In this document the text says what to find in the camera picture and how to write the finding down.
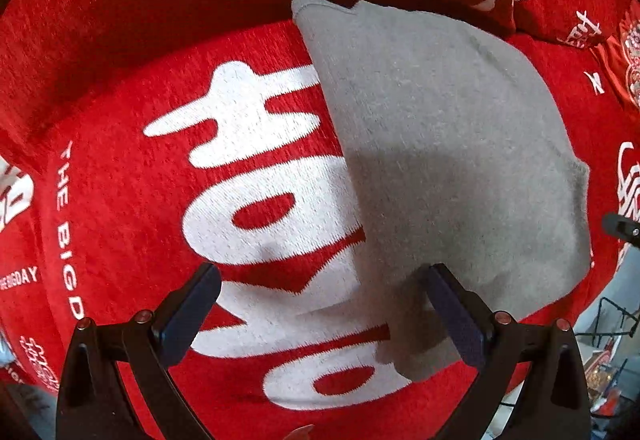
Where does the red blanket with white lettering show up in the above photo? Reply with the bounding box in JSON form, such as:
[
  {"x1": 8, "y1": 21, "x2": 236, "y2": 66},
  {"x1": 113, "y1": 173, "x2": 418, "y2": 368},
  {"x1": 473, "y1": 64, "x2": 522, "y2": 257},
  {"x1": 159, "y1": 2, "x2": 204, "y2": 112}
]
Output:
[{"x1": 1, "y1": 0, "x2": 639, "y2": 439}]

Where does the grey knit sweater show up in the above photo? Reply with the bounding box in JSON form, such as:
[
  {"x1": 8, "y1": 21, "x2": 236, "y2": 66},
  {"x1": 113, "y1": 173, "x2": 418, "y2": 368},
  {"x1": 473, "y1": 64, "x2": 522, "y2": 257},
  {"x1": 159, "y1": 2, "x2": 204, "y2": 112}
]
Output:
[{"x1": 292, "y1": 0, "x2": 590, "y2": 381}]

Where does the red embroidered pillow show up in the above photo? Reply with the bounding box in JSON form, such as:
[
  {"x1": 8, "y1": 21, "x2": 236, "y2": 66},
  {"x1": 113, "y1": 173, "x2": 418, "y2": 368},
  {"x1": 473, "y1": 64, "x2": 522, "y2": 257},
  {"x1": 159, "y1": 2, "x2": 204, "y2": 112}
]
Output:
[{"x1": 592, "y1": 0, "x2": 640, "y2": 117}]

